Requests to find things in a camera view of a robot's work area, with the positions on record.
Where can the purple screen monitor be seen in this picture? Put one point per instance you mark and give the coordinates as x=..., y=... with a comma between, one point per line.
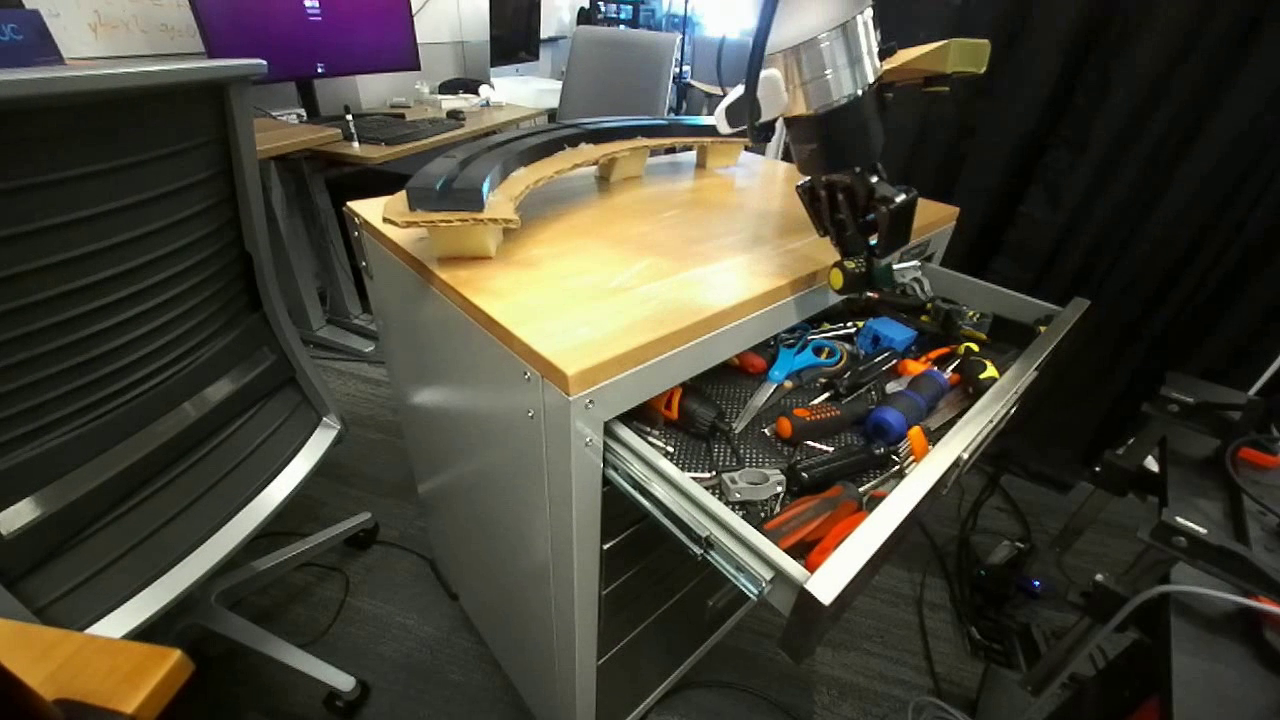
x=310, y=36

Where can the black mesh office chair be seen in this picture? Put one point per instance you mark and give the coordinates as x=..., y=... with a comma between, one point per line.
x=153, y=395

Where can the small black yellow object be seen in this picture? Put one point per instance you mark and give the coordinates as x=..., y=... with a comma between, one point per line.
x=848, y=277

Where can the blue handled scissors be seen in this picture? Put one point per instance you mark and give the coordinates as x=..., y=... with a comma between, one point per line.
x=809, y=355

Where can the long wooden back desk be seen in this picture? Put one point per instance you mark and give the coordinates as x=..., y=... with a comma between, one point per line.
x=279, y=139

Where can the black keyboard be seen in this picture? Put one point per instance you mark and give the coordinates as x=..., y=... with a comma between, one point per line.
x=388, y=131

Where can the blue box in drawer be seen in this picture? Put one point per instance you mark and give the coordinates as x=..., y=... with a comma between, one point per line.
x=882, y=332

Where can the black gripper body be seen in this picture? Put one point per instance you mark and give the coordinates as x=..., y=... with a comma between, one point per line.
x=861, y=214

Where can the grey tool drawer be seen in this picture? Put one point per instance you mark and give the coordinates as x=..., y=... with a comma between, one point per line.
x=792, y=491

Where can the curved wooden track model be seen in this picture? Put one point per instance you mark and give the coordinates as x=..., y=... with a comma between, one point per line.
x=471, y=196

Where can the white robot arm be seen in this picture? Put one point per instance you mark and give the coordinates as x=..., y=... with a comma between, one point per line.
x=816, y=76

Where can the grey cabinet with wood top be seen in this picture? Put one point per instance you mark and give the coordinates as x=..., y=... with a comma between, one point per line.
x=591, y=574

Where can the orange handled screwdriver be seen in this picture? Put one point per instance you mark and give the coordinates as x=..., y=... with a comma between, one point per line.
x=816, y=527

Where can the blue handled screwdriver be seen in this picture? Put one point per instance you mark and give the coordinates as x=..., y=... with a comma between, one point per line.
x=911, y=406

